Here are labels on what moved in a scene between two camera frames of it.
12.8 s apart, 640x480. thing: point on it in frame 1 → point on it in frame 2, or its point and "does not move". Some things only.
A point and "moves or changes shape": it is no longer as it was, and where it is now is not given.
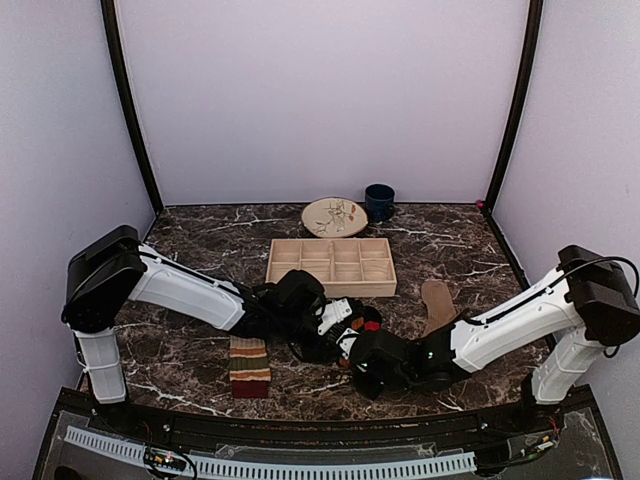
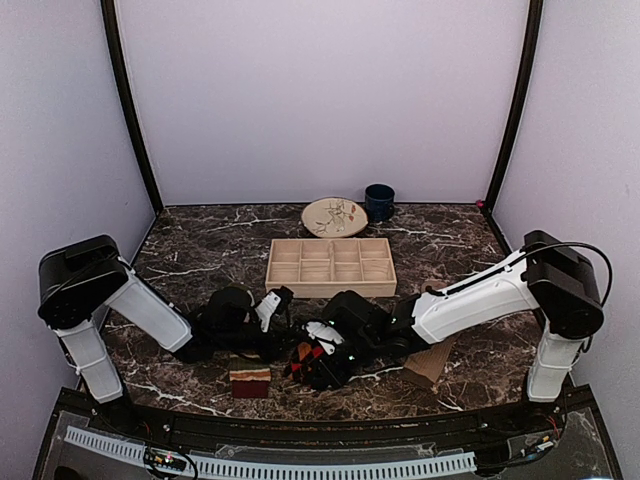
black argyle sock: (369, 320) moves or changes shape
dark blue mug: (379, 201) does not move
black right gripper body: (373, 391) → (363, 346)
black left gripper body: (289, 325) → (229, 340)
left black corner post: (109, 16) does not move
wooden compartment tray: (347, 267) does not move
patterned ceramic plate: (334, 217) does not move
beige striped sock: (249, 371) does not move
